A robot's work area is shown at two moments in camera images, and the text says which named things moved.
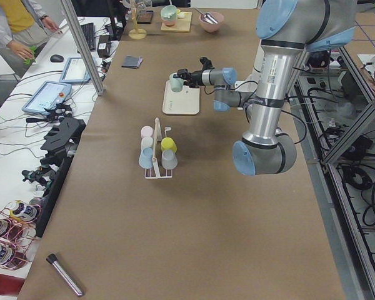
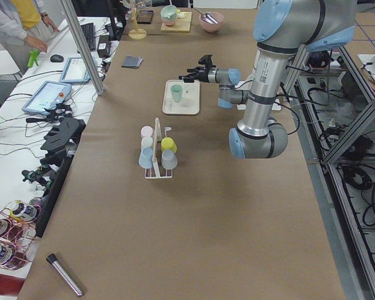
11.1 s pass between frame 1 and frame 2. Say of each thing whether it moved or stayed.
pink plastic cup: stayed
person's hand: moved
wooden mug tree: stayed
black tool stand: stayed
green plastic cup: moved
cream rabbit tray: stayed
